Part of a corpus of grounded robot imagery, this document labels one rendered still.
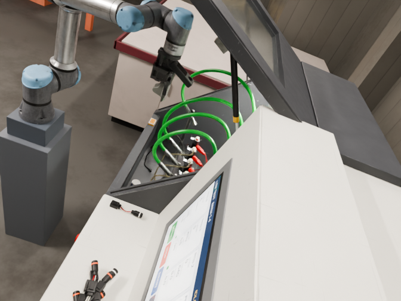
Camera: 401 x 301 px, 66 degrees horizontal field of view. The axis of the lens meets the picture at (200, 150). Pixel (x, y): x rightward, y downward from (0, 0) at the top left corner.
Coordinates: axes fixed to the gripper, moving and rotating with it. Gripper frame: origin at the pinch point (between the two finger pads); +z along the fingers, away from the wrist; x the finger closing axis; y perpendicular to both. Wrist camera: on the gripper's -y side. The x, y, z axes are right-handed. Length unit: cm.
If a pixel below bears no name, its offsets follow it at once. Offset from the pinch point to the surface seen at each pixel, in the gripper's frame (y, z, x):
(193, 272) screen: -24, -12, 77
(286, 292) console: -33, -30, 86
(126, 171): 4.0, 29.6, 16.6
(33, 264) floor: 42, 125, 22
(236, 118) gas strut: -25.2, -22.1, 32.0
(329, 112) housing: -57, -25, 9
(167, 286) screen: -22, -2, 76
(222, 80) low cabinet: -27, 41, -131
